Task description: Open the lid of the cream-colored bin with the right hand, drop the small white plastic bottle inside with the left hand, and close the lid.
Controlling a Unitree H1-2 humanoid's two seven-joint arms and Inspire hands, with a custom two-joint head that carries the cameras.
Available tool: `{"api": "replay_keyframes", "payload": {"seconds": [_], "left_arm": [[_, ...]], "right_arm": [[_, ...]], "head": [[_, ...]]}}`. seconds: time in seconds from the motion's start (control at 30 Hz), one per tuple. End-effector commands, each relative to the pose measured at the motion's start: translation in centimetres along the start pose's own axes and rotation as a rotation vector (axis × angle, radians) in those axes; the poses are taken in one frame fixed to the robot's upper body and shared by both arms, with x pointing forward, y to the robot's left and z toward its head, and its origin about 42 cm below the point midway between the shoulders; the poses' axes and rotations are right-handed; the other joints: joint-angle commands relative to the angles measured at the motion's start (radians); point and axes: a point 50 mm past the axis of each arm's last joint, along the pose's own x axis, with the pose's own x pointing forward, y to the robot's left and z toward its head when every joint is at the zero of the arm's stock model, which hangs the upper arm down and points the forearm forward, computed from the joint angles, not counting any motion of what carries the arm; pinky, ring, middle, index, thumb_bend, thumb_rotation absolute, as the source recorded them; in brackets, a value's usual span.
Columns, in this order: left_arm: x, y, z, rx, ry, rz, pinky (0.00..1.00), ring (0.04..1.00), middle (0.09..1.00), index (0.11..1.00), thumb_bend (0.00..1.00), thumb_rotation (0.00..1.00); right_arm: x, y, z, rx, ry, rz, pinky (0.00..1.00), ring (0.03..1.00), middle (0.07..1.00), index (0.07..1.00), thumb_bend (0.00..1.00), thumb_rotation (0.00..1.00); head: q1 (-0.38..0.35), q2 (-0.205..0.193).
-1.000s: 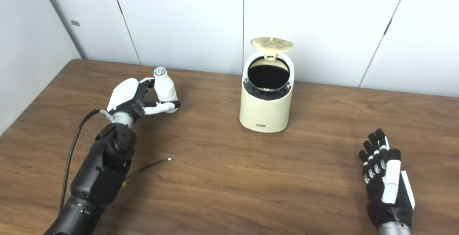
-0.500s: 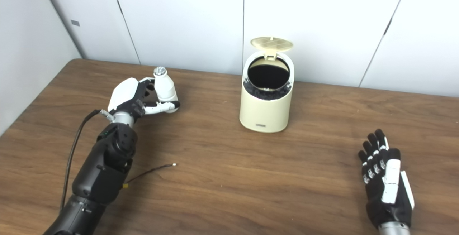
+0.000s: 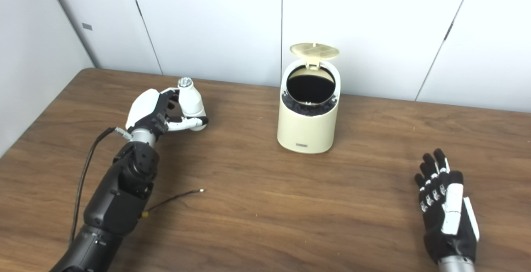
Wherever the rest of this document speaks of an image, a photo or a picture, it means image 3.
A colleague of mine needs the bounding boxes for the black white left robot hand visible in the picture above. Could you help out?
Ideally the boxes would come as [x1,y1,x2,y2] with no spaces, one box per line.
[125,87,209,142]

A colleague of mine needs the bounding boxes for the small white plastic bottle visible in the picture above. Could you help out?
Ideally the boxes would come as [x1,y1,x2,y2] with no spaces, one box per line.
[178,77,207,131]

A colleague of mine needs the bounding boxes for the black bin liner bag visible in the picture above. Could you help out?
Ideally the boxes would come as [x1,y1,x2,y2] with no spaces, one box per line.
[281,66,337,117]

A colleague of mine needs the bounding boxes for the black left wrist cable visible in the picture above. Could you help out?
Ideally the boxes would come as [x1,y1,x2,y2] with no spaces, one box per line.
[70,127,132,243]

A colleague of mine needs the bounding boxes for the cream round bin lid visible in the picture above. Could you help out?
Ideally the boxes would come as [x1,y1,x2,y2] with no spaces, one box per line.
[289,42,340,70]

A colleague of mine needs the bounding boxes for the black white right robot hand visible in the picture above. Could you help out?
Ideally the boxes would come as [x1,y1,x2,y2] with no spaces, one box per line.
[414,148,480,263]

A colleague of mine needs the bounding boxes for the thin black loose wire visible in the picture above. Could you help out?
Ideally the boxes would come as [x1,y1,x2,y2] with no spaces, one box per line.
[142,189,205,218]

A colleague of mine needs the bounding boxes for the cream-colored round bin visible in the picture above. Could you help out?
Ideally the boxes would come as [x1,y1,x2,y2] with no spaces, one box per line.
[277,58,341,154]

